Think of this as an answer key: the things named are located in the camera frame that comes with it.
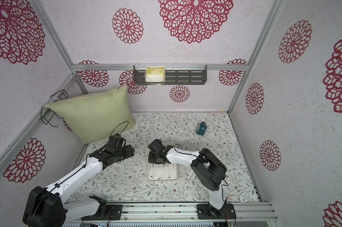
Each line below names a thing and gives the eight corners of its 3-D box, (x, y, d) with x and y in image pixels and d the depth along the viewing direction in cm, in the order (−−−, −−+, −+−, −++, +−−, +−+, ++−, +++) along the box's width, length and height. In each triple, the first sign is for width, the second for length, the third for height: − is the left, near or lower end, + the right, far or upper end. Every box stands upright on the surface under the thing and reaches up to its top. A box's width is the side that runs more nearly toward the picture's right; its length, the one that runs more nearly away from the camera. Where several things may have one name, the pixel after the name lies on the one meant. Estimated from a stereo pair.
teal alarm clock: (196, 136, 108) (198, 129, 101) (195, 128, 113) (196, 121, 106) (204, 136, 108) (207, 129, 101) (203, 128, 113) (205, 121, 106)
